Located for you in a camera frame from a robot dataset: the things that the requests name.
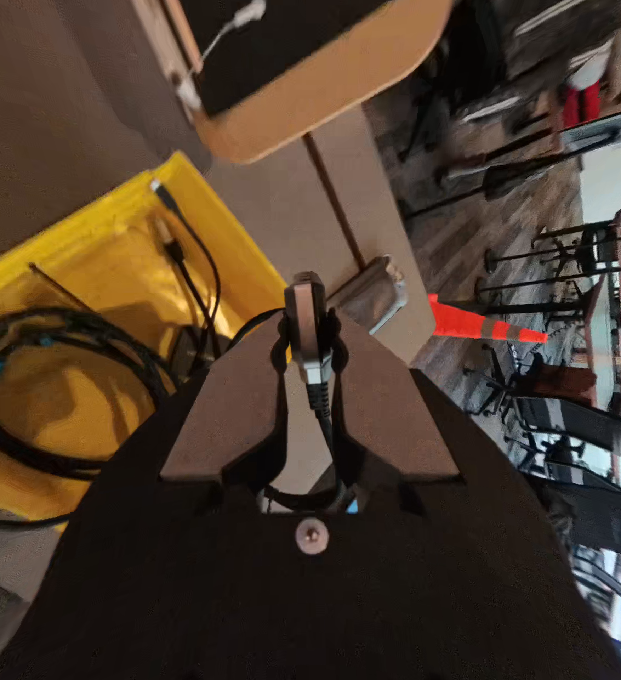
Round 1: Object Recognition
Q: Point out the yellow plastic bin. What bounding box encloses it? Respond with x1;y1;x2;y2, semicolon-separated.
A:
0;151;290;532

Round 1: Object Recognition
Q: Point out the silver metal case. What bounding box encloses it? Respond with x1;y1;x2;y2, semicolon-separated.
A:
325;255;409;336

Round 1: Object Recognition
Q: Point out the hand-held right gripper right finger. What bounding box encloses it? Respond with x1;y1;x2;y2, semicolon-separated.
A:
327;311;460;489

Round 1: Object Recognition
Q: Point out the black bar stool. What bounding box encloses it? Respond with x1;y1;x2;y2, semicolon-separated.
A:
483;220;621;277

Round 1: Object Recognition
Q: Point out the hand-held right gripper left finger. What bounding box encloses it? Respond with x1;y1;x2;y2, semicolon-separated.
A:
161;311;290;497

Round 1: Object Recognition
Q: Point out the orange traffic cone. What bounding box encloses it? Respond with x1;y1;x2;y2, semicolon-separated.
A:
427;294;548;344

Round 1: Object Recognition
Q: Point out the white peg with cord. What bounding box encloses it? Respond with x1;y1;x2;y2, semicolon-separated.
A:
199;0;267;67

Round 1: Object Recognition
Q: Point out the black braided hdmi cable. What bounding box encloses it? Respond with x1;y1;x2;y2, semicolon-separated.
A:
0;307;180;481

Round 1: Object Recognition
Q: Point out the black mesh chair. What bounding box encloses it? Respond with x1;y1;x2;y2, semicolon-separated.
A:
507;396;621;463

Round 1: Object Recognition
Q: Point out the black multiport adapter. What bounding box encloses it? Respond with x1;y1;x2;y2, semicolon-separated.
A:
262;271;361;516

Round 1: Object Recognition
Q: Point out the black wooden-rimmed board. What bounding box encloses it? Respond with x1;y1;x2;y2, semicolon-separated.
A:
130;0;456;165

